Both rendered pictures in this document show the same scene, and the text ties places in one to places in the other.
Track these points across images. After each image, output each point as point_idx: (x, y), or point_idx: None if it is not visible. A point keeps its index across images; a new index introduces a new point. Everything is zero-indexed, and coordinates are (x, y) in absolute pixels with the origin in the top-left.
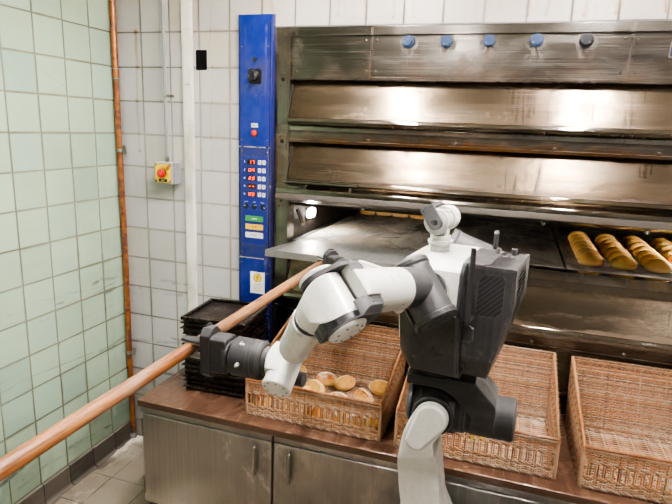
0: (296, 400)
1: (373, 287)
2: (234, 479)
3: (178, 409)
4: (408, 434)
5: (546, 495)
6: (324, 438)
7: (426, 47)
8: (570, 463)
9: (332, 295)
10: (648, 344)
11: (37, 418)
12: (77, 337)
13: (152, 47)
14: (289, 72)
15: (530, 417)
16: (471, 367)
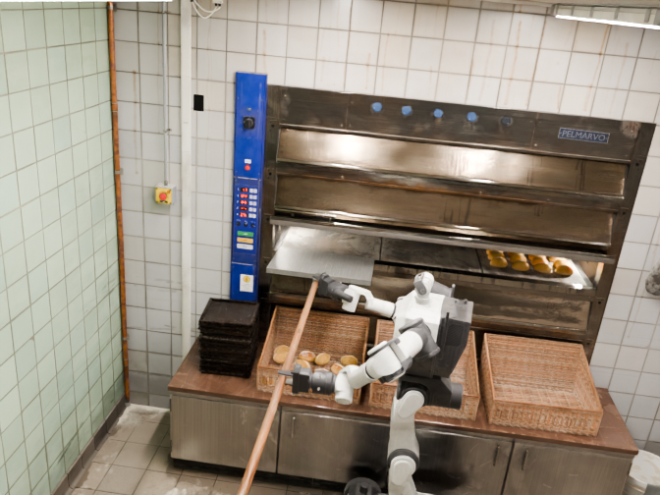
0: None
1: (408, 354)
2: (248, 437)
3: (203, 391)
4: (400, 410)
5: (469, 431)
6: (320, 405)
7: (390, 112)
8: (483, 408)
9: (389, 360)
10: (533, 325)
11: (76, 405)
12: (95, 335)
13: (150, 86)
14: (278, 121)
15: (455, 375)
16: (440, 372)
